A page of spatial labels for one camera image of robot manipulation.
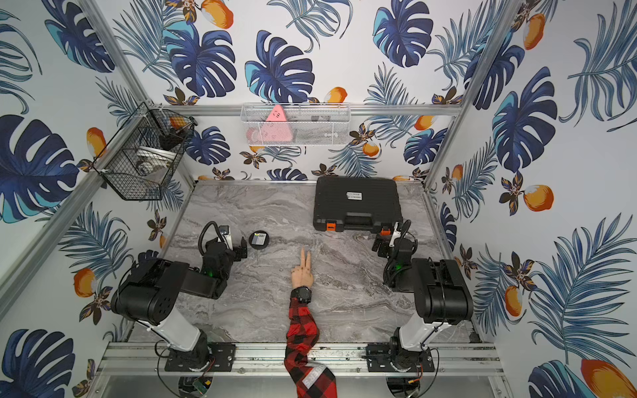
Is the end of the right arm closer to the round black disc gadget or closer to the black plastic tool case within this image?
the black plastic tool case

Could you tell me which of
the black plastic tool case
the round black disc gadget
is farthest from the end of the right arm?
the round black disc gadget

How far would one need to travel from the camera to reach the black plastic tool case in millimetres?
1012
